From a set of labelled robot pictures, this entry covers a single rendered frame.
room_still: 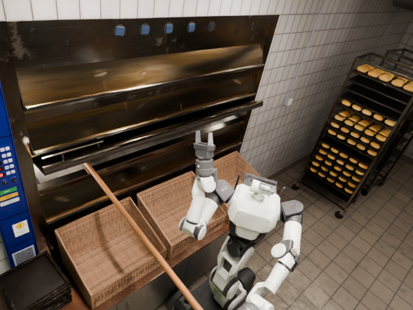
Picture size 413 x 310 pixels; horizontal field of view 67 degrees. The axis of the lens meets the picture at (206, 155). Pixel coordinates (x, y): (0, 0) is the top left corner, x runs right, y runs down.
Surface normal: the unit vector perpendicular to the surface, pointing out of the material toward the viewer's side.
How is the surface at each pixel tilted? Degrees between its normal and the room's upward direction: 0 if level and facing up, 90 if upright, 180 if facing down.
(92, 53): 90
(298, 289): 0
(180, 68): 70
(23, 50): 90
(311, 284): 0
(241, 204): 45
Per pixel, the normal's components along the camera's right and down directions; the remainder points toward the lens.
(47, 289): 0.18, -0.80
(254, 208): -0.05, -0.18
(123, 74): 0.69, 0.22
